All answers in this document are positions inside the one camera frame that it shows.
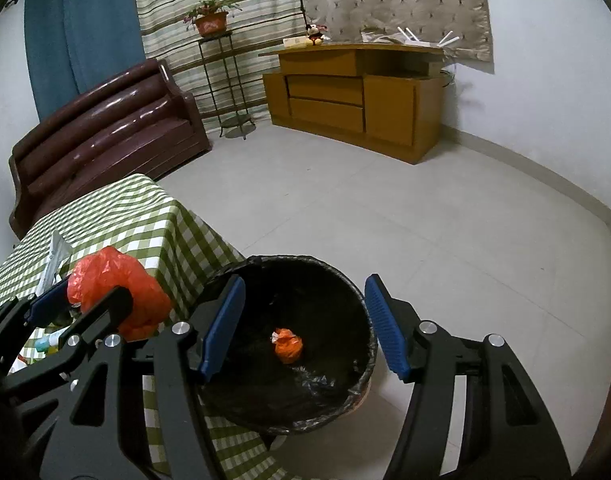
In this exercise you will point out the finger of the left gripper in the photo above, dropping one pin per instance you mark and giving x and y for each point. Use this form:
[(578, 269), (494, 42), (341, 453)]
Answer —
[(98, 317), (20, 317)]

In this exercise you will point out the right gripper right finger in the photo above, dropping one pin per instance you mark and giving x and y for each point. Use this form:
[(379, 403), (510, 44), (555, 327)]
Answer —
[(508, 432)]

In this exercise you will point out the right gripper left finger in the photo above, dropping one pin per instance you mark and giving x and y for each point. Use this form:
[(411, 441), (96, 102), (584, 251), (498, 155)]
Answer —
[(186, 356)]

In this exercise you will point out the red plastic bag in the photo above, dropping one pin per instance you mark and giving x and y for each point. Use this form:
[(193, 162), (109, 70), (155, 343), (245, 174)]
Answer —
[(95, 276)]

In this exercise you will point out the white plastic wrapper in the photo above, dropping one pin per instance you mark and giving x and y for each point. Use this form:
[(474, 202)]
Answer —
[(59, 250)]

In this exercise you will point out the small orange bag ball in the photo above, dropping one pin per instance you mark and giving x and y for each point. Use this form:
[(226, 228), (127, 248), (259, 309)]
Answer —
[(287, 345)]

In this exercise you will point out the black trash bin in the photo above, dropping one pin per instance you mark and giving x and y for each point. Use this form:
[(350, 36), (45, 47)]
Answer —
[(302, 352)]

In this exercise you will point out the green checkered tablecloth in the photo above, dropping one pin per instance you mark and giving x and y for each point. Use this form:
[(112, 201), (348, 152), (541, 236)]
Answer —
[(176, 247)]

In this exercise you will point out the dark brown leather sofa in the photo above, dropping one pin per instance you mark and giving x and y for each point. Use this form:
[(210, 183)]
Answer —
[(137, 122)]

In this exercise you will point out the black metal plant stand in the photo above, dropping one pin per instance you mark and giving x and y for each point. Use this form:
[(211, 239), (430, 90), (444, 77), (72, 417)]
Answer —
[(239, 117)]

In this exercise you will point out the blue curtain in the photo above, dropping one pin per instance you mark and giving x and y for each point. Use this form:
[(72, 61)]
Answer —
[(74, 45)]

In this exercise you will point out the striped green curtain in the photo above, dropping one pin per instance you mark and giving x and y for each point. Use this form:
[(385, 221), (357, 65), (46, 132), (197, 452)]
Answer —
[(257, 29)]

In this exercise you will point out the potted plant terracotta pot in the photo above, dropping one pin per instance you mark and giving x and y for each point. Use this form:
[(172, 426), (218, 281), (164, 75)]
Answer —
[(210, 17)]

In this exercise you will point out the wooden TV cabinet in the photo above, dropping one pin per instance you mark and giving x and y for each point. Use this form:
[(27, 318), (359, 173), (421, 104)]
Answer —
[(387, 98)]

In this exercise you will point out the beige tissue box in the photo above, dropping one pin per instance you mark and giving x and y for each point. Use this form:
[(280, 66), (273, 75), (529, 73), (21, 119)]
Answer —
[(297, 42)]

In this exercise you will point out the Mickey Mouse toy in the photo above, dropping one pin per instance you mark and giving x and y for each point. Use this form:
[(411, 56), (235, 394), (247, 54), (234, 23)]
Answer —
[(316, 34)]

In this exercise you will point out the beige patterned curtain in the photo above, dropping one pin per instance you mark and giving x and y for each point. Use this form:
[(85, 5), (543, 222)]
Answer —
[(462, 26)]

